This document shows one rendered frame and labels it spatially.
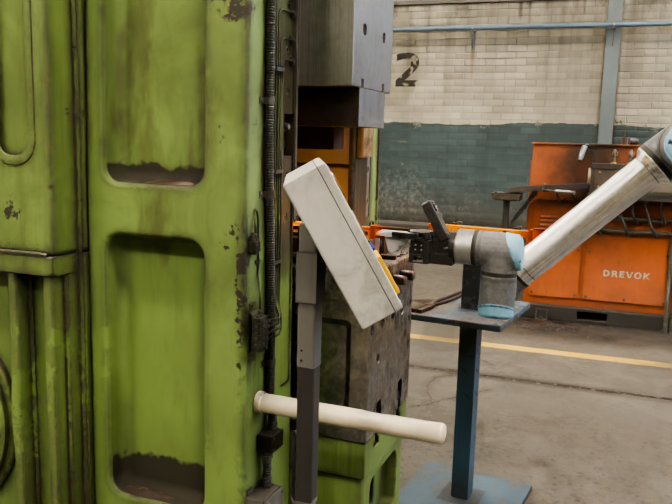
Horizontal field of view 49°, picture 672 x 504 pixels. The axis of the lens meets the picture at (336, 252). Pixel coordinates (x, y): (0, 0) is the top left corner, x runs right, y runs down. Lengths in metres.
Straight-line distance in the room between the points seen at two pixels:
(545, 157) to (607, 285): 0.99
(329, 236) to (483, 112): 8.38
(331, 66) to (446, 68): 7.88
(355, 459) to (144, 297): 0.68
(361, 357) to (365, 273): 0.66
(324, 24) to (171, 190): 0.54
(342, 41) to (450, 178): 7.86
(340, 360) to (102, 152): 0.78
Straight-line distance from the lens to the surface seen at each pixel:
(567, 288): 5.49
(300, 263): 1.39
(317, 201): 1.22
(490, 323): 2.32
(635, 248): 5.44
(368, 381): 1.89
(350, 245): 1.23
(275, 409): 1.74
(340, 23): 1.83
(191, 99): 1.76
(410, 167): 9.72
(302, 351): 1.43
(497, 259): 1.85
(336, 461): 2.00
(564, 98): 9.47
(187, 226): 1.70
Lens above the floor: 1.24
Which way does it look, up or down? 9 degrees down
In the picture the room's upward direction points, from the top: 2 degrees clockwise
